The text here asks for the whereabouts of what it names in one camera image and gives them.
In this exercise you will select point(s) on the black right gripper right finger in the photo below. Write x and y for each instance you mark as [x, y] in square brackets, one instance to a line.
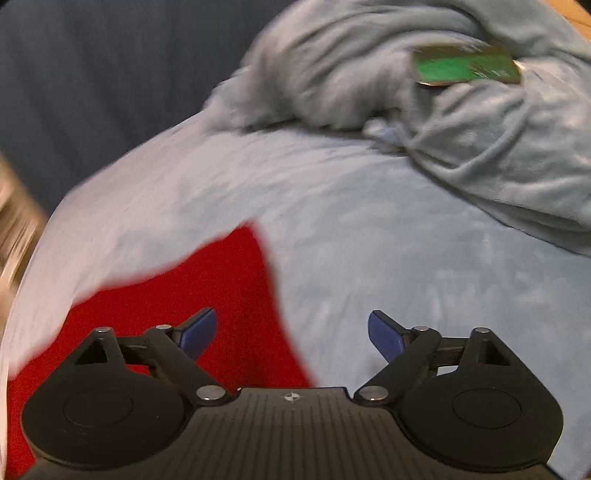
[469, 402]

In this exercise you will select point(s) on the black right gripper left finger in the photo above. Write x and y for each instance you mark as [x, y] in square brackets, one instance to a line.
[118, 400]

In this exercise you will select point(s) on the red knit sweater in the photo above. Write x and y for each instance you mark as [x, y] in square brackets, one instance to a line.
[251, 348]

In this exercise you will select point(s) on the light blue bed sheet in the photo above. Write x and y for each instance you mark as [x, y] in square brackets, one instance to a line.
[347, 229]

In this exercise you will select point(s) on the light blue fleece blanket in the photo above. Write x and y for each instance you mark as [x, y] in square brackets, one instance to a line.
[519, 152]

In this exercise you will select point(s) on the dark blue curtain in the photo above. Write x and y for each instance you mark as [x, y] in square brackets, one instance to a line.
[83, 82]

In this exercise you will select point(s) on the black smartphone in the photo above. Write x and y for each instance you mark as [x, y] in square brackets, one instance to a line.
[443, 65]

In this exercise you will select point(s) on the wooden headboard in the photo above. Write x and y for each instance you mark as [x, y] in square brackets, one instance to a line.
[572, 11]

